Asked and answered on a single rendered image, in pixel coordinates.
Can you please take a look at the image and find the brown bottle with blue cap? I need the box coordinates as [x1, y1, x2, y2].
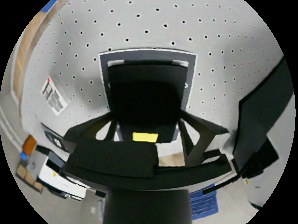
[20, 134, 37, 160]

